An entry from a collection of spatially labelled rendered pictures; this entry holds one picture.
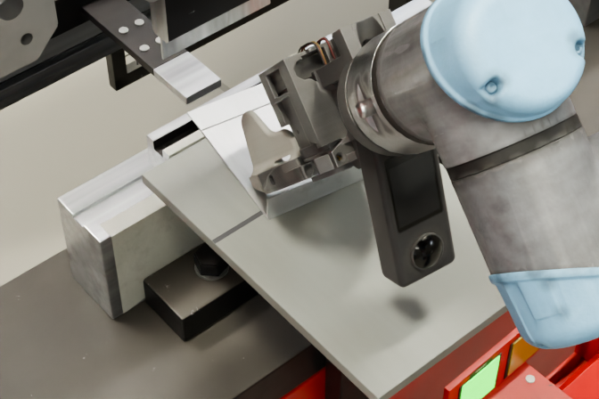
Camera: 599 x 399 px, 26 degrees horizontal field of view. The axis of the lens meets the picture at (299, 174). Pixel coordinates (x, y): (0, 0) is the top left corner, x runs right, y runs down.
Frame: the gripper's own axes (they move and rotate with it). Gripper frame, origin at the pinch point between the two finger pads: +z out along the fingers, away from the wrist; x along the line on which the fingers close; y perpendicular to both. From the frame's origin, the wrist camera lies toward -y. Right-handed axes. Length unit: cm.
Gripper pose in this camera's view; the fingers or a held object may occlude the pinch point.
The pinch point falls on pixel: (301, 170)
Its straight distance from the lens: 96.6
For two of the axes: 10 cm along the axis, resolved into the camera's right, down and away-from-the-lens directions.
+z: -3.4, 1.3, 9.3
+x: -8.6, 3.7, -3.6
